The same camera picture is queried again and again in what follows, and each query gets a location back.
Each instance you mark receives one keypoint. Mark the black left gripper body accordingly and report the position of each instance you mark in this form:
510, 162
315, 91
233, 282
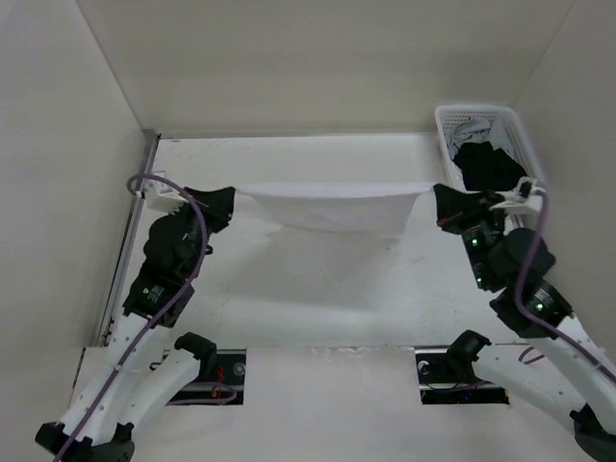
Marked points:
192, 218

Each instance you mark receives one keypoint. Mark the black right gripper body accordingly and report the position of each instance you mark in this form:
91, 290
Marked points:
478, 237

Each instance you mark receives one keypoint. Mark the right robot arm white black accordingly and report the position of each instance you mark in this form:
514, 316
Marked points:
581, 396

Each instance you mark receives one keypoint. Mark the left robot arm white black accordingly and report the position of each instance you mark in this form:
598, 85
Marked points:
125, 391

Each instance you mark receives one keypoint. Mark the black tank top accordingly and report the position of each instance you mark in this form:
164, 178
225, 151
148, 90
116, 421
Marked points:
485, 168

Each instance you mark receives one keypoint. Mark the grey white tank top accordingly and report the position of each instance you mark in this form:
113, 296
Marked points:
478, 130

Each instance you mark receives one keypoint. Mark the white plastic mesh basket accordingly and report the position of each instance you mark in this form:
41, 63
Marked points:
449, 116

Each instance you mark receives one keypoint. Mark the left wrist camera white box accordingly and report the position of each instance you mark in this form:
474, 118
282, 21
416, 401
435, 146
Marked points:
159, 197

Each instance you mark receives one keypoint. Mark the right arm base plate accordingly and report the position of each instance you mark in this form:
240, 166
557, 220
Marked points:
442, 384

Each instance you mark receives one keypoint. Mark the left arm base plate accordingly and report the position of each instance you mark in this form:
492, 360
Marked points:
220, 385

